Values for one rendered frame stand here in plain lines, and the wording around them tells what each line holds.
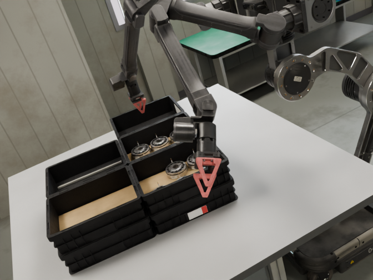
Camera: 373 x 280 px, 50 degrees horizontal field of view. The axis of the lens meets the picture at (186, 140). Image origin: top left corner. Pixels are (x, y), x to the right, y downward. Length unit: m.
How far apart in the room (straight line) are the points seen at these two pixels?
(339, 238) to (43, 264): 1.45
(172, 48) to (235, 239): 0.80
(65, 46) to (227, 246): 2.31
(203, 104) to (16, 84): 2.47
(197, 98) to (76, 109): 2.46
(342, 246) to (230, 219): 0.69
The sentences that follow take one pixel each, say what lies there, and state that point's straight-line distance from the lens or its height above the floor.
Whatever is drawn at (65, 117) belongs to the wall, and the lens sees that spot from 3.57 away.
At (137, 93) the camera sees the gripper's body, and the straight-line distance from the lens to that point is 1.96.
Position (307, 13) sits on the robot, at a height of 1.45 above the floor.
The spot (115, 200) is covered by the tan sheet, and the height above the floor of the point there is 0.83.
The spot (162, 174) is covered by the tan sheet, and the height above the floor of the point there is 0.83.
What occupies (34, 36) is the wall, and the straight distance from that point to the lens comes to 3.39.
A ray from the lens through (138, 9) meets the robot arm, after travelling 1.57.
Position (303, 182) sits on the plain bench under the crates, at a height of 0.70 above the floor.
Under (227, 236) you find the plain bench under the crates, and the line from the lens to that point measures 1.67.
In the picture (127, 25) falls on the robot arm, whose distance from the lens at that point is 1.65.
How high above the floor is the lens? 1.86
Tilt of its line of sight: 29 degrees down
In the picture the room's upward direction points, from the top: 18 degrees counter-clockwise
